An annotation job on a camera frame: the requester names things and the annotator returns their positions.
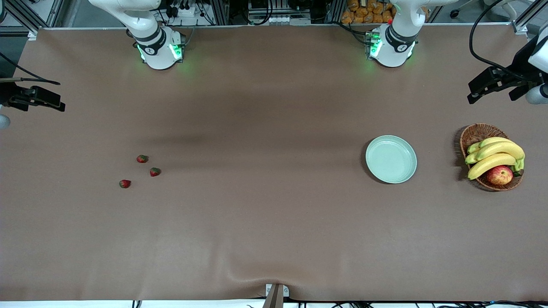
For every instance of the brown wicker basket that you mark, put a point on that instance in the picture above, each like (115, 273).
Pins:
(479, 132)

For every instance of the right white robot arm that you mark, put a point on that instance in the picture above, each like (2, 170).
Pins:
(156, 47)

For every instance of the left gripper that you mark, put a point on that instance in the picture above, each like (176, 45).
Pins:
(519, 73)

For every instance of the white power strip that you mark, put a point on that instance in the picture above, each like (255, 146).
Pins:
(186, 12)

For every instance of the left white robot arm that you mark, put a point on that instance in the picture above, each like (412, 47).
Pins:
(391, 47)

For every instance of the red apple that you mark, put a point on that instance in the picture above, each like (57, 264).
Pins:
(499, 175)

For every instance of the aluminium frame post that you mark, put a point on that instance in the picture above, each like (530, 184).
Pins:
(336, 10)
(220, 13)
(23, 19)
(524, 21)

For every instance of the white connector block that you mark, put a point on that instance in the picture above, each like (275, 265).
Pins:
(287, 20)

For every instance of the yellow banana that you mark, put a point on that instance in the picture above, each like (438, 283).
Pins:
(492, 141)
(488, 164)
(501, 149)

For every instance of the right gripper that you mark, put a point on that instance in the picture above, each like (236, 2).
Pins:
(6, 96)

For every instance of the metal table edge bracket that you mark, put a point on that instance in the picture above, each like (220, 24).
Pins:
(276, 297)

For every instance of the bag of orange snacks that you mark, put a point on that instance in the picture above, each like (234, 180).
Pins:
(364, 13)

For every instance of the pale green round plate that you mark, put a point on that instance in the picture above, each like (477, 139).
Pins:
(390, 160)

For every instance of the brown table mat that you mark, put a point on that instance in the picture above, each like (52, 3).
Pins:
(257, 214)

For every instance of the red strawberry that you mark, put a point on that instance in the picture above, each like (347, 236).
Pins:
(124, 184)
(142, 158)
(155, 172)

